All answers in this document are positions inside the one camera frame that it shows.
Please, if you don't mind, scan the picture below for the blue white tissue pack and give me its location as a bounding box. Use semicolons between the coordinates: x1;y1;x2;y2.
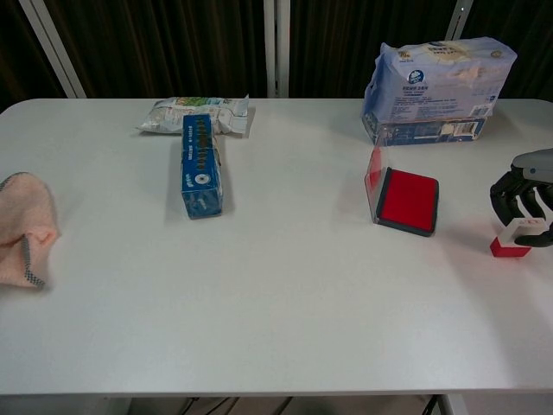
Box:
360;39;518;147

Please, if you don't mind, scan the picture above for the white table leg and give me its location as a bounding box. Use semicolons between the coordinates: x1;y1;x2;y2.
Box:
435;392;467;415

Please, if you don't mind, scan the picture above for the long blue cardboard box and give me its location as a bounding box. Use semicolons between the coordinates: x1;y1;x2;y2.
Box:
179;113;226;220

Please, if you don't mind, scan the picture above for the red ink pad clear lid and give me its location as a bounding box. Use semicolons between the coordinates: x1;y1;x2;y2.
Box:
364;145;440;239

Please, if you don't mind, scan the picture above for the silver snack packet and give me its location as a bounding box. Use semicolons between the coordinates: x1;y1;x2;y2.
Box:
135;93;251;139

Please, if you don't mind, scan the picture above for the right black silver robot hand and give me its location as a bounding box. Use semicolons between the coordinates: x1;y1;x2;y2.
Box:
489;149;553;249

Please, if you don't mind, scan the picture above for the red and white stamp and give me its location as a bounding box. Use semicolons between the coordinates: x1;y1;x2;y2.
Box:
489;218;548;259

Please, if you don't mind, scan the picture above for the upright white partition post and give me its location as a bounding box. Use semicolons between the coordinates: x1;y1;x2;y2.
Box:
263;0;291;99

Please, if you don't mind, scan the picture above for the pink cloth grey trim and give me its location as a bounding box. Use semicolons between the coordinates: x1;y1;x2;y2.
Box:
0;171;61;290

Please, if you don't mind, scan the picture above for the slanted white partition post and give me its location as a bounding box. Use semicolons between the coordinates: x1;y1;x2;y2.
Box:
19;0;86;99
444;0;476;43

